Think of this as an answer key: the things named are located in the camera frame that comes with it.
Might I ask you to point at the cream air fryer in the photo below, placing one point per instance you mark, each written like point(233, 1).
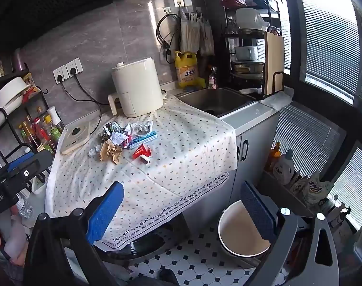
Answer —
point(137, 89)

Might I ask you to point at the yellow detergent bottle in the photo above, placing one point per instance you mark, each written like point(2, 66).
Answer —
point(186, 70)

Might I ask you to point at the clear pill blister pack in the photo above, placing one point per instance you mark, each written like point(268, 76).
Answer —
point(143, 127)

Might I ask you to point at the crumpled white receipt paper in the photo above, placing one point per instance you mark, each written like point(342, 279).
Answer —
point(119, 139)

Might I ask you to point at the row of condiment bottles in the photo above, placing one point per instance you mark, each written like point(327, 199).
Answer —
point(40, 137)

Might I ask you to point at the black range hood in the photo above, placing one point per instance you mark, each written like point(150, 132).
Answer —
point(49, 3)

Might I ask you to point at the wooden cutting board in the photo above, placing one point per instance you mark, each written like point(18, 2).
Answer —
point(273, 62)

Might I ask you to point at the red plastic wrapper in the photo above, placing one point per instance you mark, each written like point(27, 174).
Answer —
point(141, 152)

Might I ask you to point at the orange bottle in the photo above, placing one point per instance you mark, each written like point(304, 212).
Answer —
point(272, 156)

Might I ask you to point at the grey cabinet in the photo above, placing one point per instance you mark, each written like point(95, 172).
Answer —
point(258, 143)

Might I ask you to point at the clear water bottle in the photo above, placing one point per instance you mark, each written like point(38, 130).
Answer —
point(25, 207)

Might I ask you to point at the white laundry detergent bottle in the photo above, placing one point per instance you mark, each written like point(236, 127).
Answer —
point(283, 168)

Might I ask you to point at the crumpled clear plastic wrap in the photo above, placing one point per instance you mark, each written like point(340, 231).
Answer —
point(129, 129)

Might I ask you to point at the white wall outlet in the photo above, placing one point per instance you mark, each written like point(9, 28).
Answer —
point(75, 66)
point(59, 74)

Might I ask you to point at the white plastic tub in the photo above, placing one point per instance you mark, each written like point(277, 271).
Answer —
point(40, 186)

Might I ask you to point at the white trash bin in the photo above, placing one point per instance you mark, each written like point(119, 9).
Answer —
point(237, 232)

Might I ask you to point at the black dish rack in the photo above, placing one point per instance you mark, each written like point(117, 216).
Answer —
point(228, 50)

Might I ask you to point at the white oil sprayer bottle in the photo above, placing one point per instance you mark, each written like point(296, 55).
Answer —
point(54, 117)

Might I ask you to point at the silver foil wrapper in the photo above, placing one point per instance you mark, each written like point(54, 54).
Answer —
point(110, 129)

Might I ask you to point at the blue and white carton box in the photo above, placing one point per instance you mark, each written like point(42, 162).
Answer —
point(142, 140)

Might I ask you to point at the white plastic food container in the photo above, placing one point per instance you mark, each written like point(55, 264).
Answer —
point(249, 19)

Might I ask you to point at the stack of bowls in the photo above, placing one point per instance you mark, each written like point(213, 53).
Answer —
point(246, 70)

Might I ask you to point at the metal faucet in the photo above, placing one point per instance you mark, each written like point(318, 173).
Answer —
point(213, 79)

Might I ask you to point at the window blinds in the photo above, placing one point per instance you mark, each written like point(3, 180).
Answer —
point(327, 29)

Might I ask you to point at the red snack packet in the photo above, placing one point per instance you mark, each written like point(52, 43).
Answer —
point(30, 83)

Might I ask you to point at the brown paper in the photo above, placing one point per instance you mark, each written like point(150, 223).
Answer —
point(109, 153)

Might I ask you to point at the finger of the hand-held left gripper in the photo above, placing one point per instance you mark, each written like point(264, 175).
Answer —
point(19, 161)

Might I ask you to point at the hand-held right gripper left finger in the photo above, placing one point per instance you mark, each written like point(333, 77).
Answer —
point(104, 211)

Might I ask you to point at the white bowl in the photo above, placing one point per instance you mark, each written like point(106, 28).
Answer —
point(11, 92)

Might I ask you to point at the bag of chopsticks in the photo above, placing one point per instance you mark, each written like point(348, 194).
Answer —
point(192, 32)

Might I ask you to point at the detergent refill pouch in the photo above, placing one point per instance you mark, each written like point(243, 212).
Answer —
point(310, 187)

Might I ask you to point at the metal wall hook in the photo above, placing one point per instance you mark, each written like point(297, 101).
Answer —
point(178, 2)

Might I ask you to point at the white mug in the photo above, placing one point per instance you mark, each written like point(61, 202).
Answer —
point(245, 53)

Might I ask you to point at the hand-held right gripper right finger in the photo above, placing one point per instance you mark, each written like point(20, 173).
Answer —
point(258, 211)

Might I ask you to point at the black spice rack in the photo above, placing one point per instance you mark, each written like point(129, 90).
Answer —
point(11, 152)

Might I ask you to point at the floral printed tablecloth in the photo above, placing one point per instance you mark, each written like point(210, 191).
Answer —
point(175, 155)

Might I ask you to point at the cream induction cooker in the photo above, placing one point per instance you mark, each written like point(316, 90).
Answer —
point(76, 138)

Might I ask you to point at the steel sink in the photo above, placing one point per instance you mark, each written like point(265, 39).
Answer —
point(210, 101)

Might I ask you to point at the person's left forearm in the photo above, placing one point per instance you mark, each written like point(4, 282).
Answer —
point(16, 239)

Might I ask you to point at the white drying cloth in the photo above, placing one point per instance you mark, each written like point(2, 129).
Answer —
point(277, 99)

